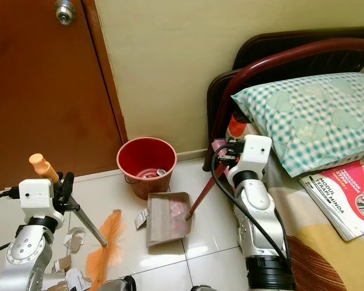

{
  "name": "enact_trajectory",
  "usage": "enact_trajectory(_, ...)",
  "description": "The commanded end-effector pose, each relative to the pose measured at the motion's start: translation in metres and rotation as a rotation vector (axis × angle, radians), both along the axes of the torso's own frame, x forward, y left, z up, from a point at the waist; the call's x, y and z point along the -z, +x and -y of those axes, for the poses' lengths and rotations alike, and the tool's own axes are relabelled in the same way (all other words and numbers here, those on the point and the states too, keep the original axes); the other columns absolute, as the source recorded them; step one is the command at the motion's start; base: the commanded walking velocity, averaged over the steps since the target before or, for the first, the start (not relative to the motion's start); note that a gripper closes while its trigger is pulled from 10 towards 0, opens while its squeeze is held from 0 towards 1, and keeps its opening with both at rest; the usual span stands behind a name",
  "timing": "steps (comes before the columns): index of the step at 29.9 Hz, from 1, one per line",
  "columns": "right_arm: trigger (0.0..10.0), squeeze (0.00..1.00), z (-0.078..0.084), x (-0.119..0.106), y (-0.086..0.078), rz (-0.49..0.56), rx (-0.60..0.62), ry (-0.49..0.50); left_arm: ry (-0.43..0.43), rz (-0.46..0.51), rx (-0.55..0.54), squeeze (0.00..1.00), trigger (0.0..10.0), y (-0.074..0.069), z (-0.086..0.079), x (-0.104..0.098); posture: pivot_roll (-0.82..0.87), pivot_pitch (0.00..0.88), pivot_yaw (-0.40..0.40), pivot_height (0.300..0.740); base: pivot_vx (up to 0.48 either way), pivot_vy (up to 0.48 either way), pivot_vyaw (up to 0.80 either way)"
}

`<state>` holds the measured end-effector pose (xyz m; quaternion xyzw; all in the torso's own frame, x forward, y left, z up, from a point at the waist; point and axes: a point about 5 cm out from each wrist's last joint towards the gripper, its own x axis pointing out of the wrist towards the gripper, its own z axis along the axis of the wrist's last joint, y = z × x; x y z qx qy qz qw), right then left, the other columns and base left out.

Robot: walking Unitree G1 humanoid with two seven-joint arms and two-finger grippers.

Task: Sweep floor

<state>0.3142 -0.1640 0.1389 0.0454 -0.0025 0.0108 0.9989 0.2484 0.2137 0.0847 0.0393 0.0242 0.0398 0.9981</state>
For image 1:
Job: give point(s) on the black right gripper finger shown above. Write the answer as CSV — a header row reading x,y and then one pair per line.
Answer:
x,y
228,144
226,159

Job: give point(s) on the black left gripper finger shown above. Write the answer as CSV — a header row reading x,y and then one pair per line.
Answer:
x,y
65,182

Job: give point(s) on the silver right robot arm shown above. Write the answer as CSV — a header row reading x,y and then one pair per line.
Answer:
x,y
264,224

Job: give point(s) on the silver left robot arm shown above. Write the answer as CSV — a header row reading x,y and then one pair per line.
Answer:
x,y
27,254

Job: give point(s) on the white torn paper scrap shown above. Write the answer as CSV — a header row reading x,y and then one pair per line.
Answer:
x,y
76,240

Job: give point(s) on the brown cardboard scrap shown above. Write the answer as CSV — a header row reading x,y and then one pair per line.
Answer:
x,y
64,263

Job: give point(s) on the red plastic bucket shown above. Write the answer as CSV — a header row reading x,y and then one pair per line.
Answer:
x,y
130,162

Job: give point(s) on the white scrap inside bucket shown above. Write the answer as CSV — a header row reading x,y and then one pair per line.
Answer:
x,y
159,173

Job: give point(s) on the teal checkered pillow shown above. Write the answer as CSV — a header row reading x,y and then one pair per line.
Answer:
x,y
303,121

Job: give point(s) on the pink crumpled wrapper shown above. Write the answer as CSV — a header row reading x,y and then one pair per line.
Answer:
x,y
176,211

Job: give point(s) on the white crumpled paper packet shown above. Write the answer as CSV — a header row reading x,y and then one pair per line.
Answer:
x,y
73,280

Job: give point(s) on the white printed paper scrap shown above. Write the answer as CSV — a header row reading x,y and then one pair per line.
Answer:
x,y
141,219

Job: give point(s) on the brown wooden door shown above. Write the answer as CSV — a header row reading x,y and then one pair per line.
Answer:
x,y
42,91

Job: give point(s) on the dark robot left foot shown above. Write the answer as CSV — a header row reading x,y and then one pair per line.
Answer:
x,y
121,284

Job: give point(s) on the dark robot foot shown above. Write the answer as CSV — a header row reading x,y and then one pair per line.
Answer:
x,y
121,284
201,288

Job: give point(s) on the dark wooden bed headboard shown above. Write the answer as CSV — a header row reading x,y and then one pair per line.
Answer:
x,y
267,48

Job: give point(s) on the red white modul terapi book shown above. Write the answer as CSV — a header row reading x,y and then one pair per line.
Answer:
x,y
346,194

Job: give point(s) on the dark robot right foot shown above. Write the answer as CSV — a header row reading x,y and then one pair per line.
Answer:
x,y
201,288

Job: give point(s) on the silver round door knob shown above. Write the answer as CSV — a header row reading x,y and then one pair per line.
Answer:
x,y
65,10

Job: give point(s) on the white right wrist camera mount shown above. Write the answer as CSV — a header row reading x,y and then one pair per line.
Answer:
x,y
257,154

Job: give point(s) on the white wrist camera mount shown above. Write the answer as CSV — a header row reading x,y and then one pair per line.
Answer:
x,y
257,154
35,195

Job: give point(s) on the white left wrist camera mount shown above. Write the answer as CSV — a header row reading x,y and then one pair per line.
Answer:
x,y
35,195

